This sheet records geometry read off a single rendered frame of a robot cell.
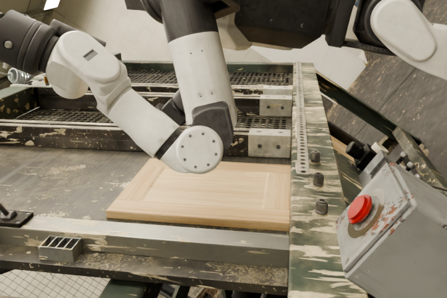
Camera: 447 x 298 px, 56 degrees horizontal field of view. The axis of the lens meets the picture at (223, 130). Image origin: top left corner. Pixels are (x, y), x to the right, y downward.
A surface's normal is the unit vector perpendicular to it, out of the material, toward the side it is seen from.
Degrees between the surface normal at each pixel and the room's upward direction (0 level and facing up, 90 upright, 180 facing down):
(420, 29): 90
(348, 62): 90
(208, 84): 90
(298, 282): 57
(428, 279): 90
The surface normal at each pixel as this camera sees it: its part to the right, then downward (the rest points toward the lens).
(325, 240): -0.01, -0.95
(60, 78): -0.18, 0.82
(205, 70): 0.03, 0.04
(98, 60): 0.41, -0.44
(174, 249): -0.16, 0.32
